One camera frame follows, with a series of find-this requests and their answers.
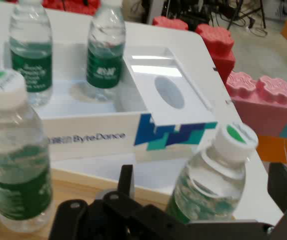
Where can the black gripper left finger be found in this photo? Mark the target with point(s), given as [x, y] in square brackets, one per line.
[113, 215]

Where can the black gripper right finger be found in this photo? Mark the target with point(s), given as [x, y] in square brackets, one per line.
[283, 185]

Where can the clear water bottle green label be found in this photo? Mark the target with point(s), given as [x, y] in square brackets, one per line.
[104, 67]
[31, 65]
[16, 180]
[208, 180]

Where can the pink foam building block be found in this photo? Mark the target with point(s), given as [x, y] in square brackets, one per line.
[258, 112]

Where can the white ByteDance cardboard box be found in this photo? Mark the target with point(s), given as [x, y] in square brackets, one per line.
[91, 140]

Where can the black tape tab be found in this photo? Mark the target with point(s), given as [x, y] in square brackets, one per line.
[214, 69]

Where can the black floor stand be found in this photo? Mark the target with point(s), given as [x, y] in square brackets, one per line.
[262, 15]

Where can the grey metal table leg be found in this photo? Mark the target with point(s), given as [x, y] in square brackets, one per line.
[154, 11]

